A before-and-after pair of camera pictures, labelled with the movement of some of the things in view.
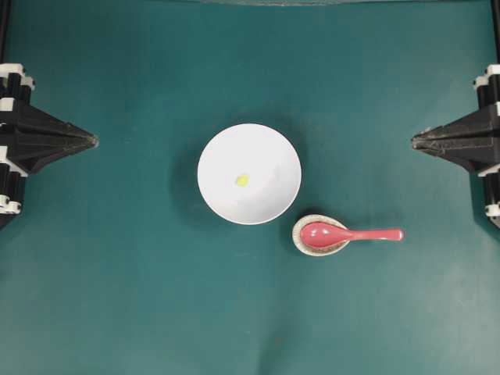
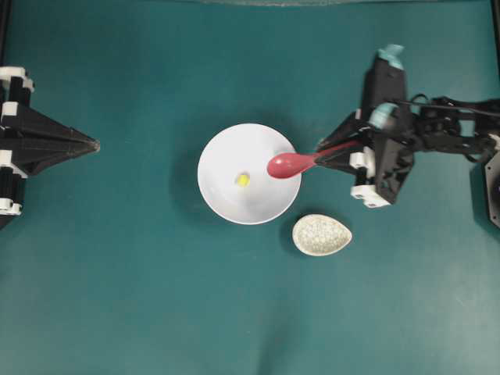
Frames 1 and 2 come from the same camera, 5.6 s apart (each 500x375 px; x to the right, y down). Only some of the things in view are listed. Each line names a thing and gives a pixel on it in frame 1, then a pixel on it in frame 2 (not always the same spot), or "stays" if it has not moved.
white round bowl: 266,157 stays
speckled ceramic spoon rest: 312,251 stays
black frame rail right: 495,5 stays
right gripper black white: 473,142 -> 380,169
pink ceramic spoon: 326,235 -> 291,164
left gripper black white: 19,120 stays
